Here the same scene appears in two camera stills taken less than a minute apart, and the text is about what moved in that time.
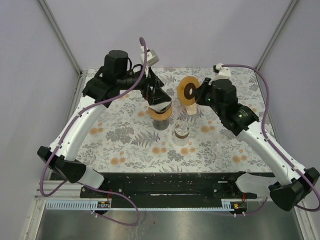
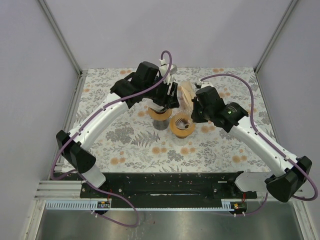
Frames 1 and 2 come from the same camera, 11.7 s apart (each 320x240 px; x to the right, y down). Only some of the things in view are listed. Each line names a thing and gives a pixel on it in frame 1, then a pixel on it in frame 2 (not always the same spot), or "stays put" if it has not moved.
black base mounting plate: [169, 190] stays put
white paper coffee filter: [161, 107] stays put
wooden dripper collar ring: [162, 115] stays put
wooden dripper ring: [187, 90] to [179, 133]
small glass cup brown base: [182, 130] to [181, 140]
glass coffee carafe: [161, 125] stays put
